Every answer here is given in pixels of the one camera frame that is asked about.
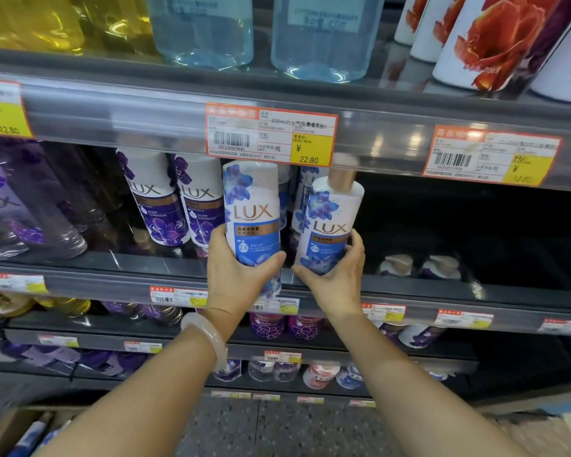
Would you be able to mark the clear yellow liquid bottle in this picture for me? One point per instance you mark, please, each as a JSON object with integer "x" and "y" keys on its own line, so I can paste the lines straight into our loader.
{"x": 24, "y": 18}
{"x": 119, "y": 18}

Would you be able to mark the small price label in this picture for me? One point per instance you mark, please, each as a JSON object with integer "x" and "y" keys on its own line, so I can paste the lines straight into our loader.
{"x": 231, "y": 395}
{"x": 283, "y": 357}
{"x": 142, "y": 346}
{"x": 58, "y": 341}
{"x": 265, "y": 397}
{"x": 310, "y": 400}
{"x": 361, "y": 403}

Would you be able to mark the small white red bottle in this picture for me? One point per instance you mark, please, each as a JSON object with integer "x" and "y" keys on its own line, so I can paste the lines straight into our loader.
{"x": 319, "y": 376}

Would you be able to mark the white pump bottle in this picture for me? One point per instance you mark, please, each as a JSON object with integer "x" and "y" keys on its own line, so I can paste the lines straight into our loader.
{"x": 397, "y": 266}
{"x": 440, "y": 268}

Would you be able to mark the row of shelf price labels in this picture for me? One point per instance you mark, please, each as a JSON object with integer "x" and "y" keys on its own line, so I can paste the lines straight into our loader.
{"x": 178, "y": 296}

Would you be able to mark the small white blue bottle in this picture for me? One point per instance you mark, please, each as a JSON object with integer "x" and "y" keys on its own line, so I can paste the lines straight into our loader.
{"x": 349, "y": 378}

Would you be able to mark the small clear bottle purple label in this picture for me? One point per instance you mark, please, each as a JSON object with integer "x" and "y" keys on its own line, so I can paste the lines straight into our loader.
{"x": 229, "y": 371}

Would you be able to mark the person's right thumb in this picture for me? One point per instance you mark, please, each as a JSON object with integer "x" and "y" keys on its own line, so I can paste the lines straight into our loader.
{"x": 306, "y": 276}

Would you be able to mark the white red-rose bottle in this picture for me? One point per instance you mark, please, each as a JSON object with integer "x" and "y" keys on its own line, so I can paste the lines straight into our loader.
{"x": 495, "y": 42}
{"x": 411, "y": 16}
{"x": 435, "y": 28}

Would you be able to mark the brown cardboard box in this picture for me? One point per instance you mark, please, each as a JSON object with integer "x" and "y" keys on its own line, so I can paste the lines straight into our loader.
{"x": 0, "y": 433}

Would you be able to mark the person's left hand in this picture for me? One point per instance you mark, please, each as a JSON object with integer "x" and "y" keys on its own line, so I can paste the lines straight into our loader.
{"x": 233, "y": 285}

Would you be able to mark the white purple-flower body wash bottle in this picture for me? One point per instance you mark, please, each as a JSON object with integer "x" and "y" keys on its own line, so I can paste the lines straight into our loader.
{"x": 202, "y": 204}
{"x": 154, "y": 199}

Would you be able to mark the person's left thumb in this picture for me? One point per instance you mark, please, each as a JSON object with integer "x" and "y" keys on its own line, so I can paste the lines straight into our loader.
{"x": 269, "y": 264}

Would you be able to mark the small white purple bottle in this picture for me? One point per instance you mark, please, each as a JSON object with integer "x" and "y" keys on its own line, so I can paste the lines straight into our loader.
{"x": 421, "y": 335}

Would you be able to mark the pile of purple refill pouches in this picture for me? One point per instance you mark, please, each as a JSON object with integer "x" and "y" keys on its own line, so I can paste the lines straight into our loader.
{"x": 76, "y": 359}

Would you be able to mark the person's right forearm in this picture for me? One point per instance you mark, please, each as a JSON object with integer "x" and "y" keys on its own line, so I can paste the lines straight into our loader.
{"x": 409, "y": 390}

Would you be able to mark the person's right hand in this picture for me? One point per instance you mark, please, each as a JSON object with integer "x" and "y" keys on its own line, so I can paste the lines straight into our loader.
{"x": 338, "y": 290}

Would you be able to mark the clear light blue liquid bottle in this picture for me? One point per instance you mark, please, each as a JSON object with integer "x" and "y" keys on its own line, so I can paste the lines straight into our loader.
{"x": 200, "y": 28}
{"x": 326, "y": 37}

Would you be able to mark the white bottle with purple flower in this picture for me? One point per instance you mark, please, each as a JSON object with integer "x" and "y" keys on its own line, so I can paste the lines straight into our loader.
{"x": 566, "y": 66}

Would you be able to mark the small clear yellow bottle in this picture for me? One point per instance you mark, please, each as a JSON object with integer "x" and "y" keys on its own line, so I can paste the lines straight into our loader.
{"x": 66, "y": 306}

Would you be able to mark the large orange yellow price tag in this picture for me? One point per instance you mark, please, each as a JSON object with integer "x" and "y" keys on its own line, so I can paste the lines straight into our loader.
{"x": 271, "y": 133}
{"x": 2, "y": 109}
{"x": 490, "y": 154}

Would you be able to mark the white blue-flower body wash bottle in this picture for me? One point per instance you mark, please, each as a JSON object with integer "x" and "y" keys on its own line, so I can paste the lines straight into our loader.
{"x": 252, "y": 209}
{"x": 303, "y": 195}

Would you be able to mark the white jade bangle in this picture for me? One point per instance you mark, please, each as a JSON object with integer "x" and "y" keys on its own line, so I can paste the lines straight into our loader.
{"x": 211, "y": 335}

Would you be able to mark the person's left forearm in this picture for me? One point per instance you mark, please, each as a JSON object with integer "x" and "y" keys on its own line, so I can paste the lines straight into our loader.
{"x": 147, "y": 399}

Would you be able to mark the blue white bottle in carton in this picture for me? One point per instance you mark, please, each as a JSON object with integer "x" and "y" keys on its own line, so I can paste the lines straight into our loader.
{"x": 31, "y": 435}

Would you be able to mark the orange yellow bottle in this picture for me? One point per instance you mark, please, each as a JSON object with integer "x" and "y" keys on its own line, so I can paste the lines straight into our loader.
{"x": 4, "y": 303}

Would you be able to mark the magenta purple bottle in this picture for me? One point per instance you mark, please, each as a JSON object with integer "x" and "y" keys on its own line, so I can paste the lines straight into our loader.
{"x": 305, "y": 327}
{"x": 267, "y": 326}

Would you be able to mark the gray metal store shelf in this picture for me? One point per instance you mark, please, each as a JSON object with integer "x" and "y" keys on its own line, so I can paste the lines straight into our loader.
{"x": 123, "y": 104}
{"x": 195, "y": 345}
{"x": 100, "y": 280}

